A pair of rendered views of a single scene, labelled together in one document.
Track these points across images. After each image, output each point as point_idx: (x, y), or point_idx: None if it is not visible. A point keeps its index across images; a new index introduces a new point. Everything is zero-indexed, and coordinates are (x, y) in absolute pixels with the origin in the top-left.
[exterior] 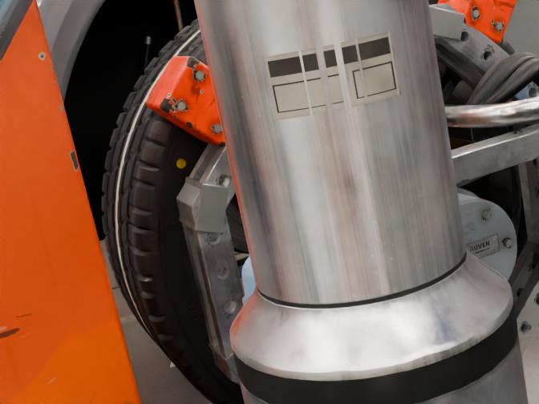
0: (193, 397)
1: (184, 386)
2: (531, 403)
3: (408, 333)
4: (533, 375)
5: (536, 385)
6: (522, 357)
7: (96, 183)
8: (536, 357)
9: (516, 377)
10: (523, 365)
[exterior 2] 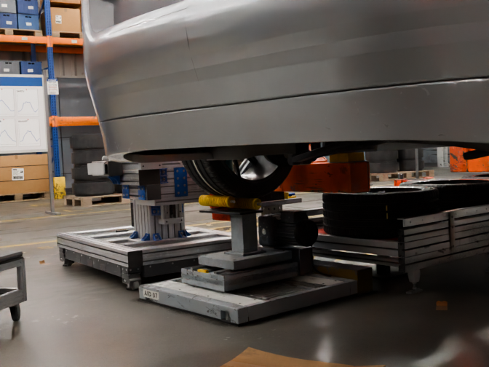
0: (466, 341)
1: (488, 346)
2: (204, 345)
3: None
4: (200, 357)
5: (199, 352)
6: (207, 366)
7: None
8: (196, 366)
9: None
10: (207, 362)
